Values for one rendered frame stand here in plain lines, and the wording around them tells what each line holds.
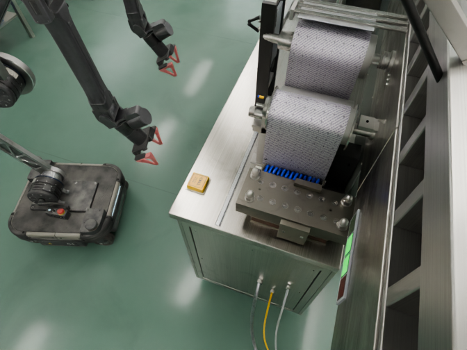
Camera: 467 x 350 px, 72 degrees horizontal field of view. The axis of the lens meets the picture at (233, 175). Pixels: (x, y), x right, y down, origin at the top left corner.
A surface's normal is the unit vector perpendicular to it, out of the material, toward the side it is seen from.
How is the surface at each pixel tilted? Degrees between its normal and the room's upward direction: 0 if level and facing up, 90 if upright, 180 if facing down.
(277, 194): 0
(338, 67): 92
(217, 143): 0
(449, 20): 90
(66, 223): 0
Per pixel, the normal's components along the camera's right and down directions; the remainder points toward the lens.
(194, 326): 0.00, -0.56
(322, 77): -0.33, 0.80
